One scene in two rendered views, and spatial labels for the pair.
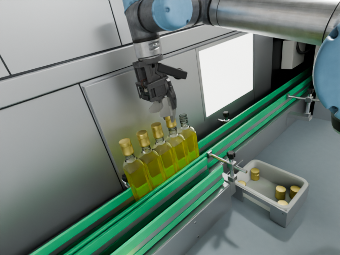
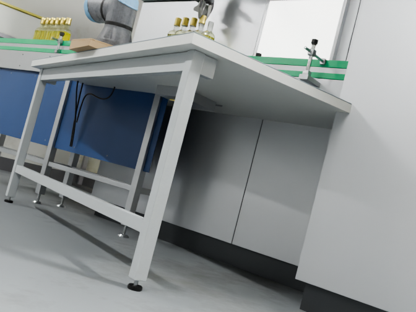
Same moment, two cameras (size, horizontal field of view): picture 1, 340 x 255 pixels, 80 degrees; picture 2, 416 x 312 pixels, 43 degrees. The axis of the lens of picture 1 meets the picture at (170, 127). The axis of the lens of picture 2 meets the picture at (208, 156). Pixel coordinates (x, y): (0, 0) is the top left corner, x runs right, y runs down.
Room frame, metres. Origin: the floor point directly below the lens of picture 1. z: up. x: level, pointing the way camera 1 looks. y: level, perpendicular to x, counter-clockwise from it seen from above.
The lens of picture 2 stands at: (-0.03, -2.59, 0.34)
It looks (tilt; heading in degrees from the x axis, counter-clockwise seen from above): 3 degrees up; 72
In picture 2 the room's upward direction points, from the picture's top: 14 degrees clockwise
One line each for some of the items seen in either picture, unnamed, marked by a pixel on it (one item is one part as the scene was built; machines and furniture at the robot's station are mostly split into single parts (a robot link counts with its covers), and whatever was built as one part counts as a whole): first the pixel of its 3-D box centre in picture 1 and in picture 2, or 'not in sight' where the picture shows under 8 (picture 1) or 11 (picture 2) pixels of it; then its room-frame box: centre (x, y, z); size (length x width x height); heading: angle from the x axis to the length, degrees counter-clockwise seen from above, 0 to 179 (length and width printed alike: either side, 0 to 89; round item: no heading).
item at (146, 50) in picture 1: (149, 49); not in sight; (0.60, 0.01, 1.38); 0.08 x 0.08 x 0.05
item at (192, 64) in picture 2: not in sight; (82, 148); (0.17, -0.38, 0.36); 1.51 x 0.09 x 0.71; 106
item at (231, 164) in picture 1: (226, 163); not in sight; (0.57, -0.17, 0.95); 0.17 x 0.03 x 0.12; 33
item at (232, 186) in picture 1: (223, 181); not in sight; (0.59, -0.16, 0.85); 0.09 x 0.04 x 0.07; 33
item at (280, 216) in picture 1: (260, 186); not in sight; (0.57, -0.31, 0.79); 0.27 x 0.17 x 0.08; 33
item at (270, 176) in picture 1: (267, 188); not in sight; (0.55, -0.32, 0.80); 0.22 x 0.17 x 0.09; 33
